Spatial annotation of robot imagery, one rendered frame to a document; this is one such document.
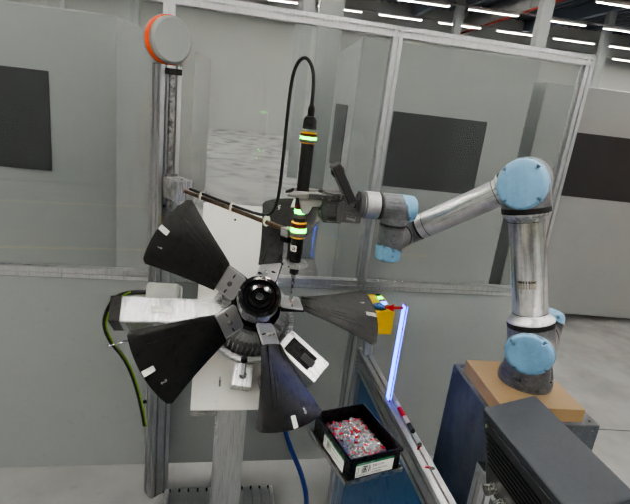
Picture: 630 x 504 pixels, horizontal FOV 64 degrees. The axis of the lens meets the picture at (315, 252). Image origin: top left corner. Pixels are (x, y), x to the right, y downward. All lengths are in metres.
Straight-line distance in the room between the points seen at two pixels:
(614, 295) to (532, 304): 4.29
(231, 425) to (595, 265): 4.26
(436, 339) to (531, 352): 1.19
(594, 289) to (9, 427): 4.78
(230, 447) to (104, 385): 0.82
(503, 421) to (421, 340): 1.50
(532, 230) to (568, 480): 0.61
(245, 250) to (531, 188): 0.93
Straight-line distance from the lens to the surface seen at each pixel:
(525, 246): 1.32
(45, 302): 2.31
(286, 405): 1.38
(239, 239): 1.74
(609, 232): 5.37
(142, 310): 1.54
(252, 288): 1.38
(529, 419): 1.03
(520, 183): 1.28
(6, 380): 2.52
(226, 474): 1.87
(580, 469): 0.95
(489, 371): 1.61
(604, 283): 5.52
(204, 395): 1.60
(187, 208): 1.48
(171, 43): 1.89
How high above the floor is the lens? 1.75
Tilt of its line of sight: 17 degrees down
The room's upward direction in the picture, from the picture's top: 7 degrees clockwise
